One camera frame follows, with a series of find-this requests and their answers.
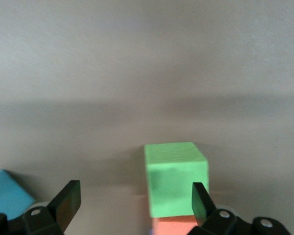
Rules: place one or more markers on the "orange foam cube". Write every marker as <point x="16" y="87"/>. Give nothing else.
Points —
<point x="171" y="226"/>

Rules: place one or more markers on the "green foam cube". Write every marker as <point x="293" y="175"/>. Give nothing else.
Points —
<point x="171" y="171"/>

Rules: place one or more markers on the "blue foam cube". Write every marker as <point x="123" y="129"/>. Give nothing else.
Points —
<point x="7" y="193"/>

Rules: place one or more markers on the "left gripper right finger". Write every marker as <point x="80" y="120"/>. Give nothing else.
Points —
<point x="203" y="210"/>

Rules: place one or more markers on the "purple foam cube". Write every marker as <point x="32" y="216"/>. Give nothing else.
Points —
<point x="150" y="232"/>

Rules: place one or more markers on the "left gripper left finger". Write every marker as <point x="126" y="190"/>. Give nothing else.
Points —
<point x="66" y="205"/>

